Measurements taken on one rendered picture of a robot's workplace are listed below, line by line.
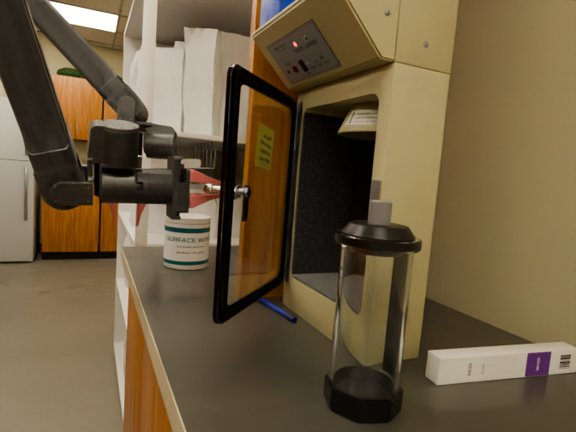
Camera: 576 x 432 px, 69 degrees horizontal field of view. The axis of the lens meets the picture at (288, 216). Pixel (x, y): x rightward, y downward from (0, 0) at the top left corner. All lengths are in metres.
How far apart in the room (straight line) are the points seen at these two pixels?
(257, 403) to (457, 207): 0.74
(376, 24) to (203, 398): 0.56
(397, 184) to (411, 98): 0.13
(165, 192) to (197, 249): 0.54
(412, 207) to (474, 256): 0.43
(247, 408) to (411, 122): 0.47
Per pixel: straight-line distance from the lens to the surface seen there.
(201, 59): 1.89
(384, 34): 0.67
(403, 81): 0.68
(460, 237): 1.13
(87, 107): 5.77
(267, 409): 0.58
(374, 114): 0.76
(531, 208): 1.01
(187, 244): 1.21
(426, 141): 0.71
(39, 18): 1.10
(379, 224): 0.53
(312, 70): 0.81
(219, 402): 0.59
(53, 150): 0.66
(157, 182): 0.69
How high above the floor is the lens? 1.24
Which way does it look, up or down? 6 degrees down
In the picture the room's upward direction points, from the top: 4 degrees clockwise
